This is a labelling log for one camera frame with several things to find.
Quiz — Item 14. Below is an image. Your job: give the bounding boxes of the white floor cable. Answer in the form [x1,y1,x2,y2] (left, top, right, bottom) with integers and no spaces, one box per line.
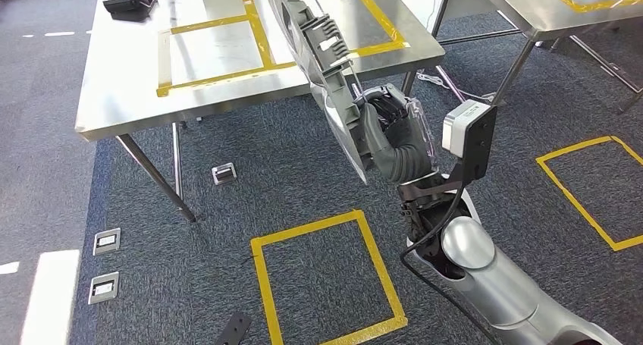
[416,70,496,102]

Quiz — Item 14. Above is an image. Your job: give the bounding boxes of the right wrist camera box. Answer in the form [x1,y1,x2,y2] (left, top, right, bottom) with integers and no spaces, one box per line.
[399,99,498,198]

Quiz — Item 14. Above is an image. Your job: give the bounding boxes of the stainless steel workbench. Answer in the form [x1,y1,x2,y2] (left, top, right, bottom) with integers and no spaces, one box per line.
[75,0,447,224]
[434,0,643,115]

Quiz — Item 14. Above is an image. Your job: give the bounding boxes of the grey plastic wheel hubcap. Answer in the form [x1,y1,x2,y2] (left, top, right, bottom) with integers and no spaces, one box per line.
[262,0,375,186]

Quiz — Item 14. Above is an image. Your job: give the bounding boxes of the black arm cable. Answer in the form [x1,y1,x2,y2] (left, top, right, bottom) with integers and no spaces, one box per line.
[399,181,503,345]

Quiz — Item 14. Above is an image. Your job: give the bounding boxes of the metal floor socket plate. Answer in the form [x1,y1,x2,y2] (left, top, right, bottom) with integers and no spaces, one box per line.
[93,227,122,257]
[87,271,121,306]

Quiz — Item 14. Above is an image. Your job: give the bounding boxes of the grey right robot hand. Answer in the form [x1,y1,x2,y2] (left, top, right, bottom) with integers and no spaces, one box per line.
[353,83,433,173]

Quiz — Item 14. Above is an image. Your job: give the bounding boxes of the white partition panel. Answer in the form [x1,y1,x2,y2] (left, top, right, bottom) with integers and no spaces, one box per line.
[391,0,456,37]

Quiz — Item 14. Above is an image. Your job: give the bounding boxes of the black handheld controller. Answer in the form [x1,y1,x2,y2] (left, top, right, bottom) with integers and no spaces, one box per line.
[102,0,172,24]

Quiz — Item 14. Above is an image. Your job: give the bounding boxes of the clear plastic film cover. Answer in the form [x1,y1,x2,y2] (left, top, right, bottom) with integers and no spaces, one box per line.
[404,97,439,171]

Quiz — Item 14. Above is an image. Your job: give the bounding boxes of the yellow floor tape rectangle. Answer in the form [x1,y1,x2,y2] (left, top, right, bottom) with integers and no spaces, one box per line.
[249,209,409,345]
[535,135,643,252]

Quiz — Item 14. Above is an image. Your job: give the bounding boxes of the raised floor socket box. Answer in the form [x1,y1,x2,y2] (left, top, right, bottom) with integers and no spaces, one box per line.
[211,162,238,187]

